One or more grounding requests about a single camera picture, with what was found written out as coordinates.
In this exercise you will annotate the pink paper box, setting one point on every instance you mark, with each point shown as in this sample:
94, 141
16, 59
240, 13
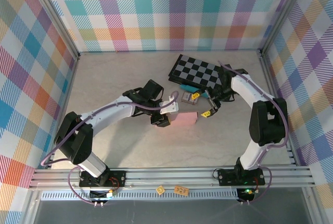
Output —
183, 118

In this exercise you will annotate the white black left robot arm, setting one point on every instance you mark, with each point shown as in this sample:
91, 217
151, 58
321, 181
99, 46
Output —
109, 109

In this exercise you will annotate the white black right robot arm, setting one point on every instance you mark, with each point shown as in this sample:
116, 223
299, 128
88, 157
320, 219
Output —
247, 89

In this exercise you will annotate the small printed card box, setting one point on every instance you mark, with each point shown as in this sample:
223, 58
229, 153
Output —
188, 98

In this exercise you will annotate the teal marker pen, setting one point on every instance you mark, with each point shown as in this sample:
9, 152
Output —
188, 88

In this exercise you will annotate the black grey checkered board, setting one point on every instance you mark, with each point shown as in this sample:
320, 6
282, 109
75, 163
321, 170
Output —
197, 70

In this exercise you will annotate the rectangular wooden tag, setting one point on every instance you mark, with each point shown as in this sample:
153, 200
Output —
181, 190

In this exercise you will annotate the small square wooden tag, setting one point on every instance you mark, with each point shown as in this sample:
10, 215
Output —
160, 190

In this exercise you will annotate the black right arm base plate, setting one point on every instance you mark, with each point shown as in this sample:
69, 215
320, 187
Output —
226, 176

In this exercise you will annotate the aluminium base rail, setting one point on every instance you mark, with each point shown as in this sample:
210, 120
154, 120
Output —
169, 176

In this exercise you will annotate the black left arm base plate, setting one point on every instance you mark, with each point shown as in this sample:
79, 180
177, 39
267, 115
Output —
117, 177

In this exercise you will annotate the aluminium frame post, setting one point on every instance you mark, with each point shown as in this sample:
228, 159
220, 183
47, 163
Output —
52, 16
283, 13

